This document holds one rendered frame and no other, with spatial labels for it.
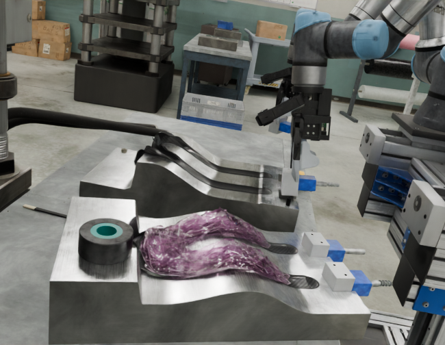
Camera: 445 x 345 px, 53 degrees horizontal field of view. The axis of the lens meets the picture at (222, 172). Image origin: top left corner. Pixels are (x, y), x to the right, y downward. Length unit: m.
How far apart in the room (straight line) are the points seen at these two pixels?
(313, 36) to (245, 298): 0.56
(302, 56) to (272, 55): 6.54
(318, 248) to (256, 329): 0.24
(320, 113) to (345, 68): 6.73
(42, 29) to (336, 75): 4.70
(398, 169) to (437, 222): 0.50
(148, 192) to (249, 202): 0.23
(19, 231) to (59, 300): 0.34
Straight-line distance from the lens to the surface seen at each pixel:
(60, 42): 7.61
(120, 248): 0.67
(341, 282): 0.82
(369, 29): 0.94
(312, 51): 0.99
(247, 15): 7.47
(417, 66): 1.59
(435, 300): 1.11
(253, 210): 1.00
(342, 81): 7.76
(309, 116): 0.99
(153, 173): 1.00
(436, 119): 1.44
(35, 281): 0.84
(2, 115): 1.23
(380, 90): 6.74
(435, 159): 1.46
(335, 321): 0.78
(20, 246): 0.94
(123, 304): 0.67
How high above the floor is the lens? 1.29
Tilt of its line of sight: 21 degrees down
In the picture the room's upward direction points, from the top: 10 degrees clockwise
